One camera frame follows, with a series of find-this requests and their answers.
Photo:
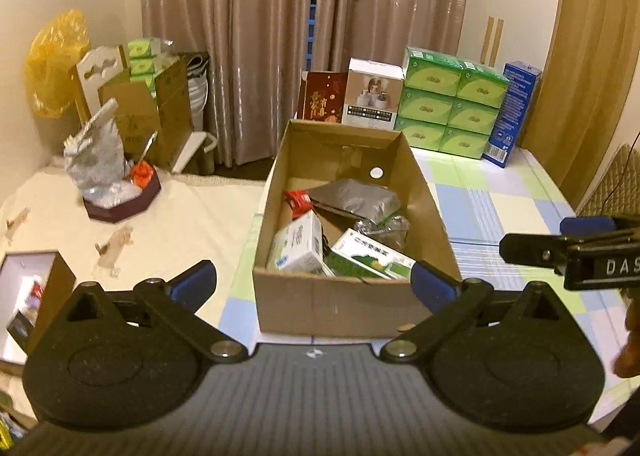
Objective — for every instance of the green medicine box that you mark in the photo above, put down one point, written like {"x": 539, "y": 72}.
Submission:
{"x": 356, "y": 255}

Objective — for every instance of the silver foil pouch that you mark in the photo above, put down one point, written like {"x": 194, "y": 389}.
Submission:
{"x": 357, "y": 200}

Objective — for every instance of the yellow plastic bag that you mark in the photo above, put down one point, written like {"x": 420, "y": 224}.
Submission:
{"x": 57, "y": 47}

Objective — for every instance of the brown cardboard carton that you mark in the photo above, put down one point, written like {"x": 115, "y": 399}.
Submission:
{"x": 139, "y": 114}

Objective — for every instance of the cream bed sheet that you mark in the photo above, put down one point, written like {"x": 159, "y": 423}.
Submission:
{"x": 193, "y": 218}

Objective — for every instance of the white Mecobalamin tablet box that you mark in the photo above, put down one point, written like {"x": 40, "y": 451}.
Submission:
{"x": 298, "y": 248}

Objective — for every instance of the red gift box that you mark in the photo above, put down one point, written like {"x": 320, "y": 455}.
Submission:
{"x": 321, "y": 96}

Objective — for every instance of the brown wooden door frame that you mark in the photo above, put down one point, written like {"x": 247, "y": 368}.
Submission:
{"x": 593, "y": 54}

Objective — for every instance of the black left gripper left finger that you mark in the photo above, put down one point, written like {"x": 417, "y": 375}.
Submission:
{"x": 175, "y": 303}

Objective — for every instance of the beige curtain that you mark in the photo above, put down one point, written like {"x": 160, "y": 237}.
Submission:
{"x": 259, "y": 49}

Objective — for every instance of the white carved chair back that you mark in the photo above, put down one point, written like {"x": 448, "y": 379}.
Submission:
{"x": 96, "y": 68}

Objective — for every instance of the blue carton box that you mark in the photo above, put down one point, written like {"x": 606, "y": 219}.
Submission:
{"x": 520, "y": 98}

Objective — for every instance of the checkered tablecloth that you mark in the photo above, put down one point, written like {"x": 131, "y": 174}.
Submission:
{"x": 479, "y": 203}

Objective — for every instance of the dark hexagonal tray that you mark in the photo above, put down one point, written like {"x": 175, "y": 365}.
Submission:
{"x": 124, "y": 200}

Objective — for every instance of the small red packet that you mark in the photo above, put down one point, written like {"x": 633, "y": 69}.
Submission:
{"x": 299, "y": 202}

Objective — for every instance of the quilted brown chair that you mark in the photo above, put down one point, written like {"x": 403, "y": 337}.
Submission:
{"x": 617, "y": 193}

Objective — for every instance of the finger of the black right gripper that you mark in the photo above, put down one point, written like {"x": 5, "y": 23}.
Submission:
{"x": 534, "y": 250}
{"x": 597, "y": 225}

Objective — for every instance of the right hand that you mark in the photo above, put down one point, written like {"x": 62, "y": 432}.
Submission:
{"x": 627, "y": 364}

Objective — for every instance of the green tissue pack stack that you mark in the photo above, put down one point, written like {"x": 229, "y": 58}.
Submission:
{"x": 448, "y": 105}

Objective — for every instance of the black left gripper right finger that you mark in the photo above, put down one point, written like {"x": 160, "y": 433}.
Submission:
{"x": 453, "y": 304}

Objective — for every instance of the crumpled silver foil bag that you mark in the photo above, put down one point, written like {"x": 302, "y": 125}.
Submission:
{"x": 95, "y": 158}

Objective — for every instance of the small brown open box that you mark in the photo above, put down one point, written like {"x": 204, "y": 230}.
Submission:
{"x": 34, "y": 287}

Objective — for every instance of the white appliance box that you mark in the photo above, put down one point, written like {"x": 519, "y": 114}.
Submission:
{"x": 372, "y": 94}

